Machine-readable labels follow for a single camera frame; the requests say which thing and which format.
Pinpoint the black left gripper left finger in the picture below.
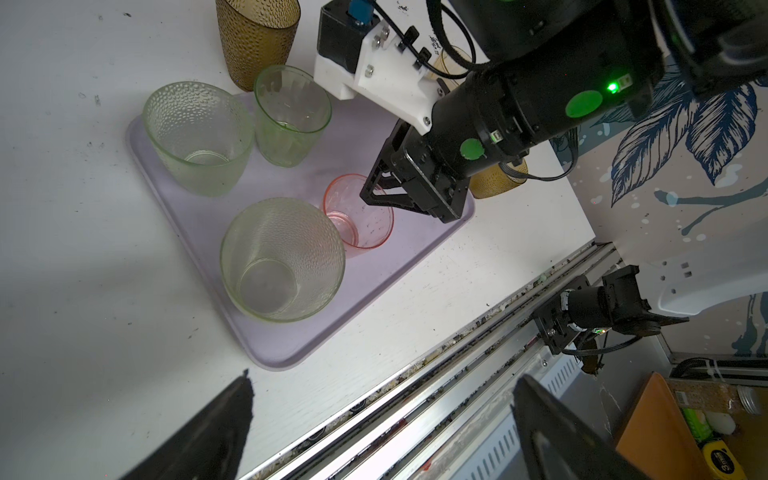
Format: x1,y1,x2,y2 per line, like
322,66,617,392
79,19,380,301
124,371,254,479

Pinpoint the pink clear glass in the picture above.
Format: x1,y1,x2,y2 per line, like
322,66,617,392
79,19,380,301
322,174,394,258

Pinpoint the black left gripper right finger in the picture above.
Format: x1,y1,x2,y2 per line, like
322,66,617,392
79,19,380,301
512,375,647,480

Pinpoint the brown textured tall glass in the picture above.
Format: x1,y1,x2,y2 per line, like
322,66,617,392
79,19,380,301
215,0,301,91

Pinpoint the yellow tape measure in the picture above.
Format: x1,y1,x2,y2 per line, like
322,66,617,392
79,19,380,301
701,440,747,480

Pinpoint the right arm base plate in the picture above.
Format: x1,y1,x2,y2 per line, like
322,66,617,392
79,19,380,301
532,275,597,355

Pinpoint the aluminium mounting rail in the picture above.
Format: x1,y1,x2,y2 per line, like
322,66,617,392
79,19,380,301
247,243,621,479

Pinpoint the brown cardboard box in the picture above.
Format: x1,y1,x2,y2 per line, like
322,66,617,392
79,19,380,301
615,373,767,480

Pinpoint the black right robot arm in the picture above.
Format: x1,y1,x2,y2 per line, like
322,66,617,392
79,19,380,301
360,1,767,223

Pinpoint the pale green textured glass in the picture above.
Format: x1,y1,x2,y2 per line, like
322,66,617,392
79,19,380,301
142,81,255,197

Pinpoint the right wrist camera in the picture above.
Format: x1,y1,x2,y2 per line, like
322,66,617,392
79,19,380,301
313,1,445,135

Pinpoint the yellow clear glass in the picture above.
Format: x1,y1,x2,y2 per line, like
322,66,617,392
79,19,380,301
426,50,468,90

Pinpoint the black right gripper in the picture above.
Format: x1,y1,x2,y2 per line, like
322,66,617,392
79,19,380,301
360,120,469,223

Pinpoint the pale green frosted tall glass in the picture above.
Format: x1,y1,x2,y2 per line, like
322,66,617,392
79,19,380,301
219,197,346,323

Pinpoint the clear green glass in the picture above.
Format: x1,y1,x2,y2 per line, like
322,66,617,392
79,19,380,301
253,65,332,168

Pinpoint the brown textured short glass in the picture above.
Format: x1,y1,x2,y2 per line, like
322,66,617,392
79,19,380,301
469,165,527,199

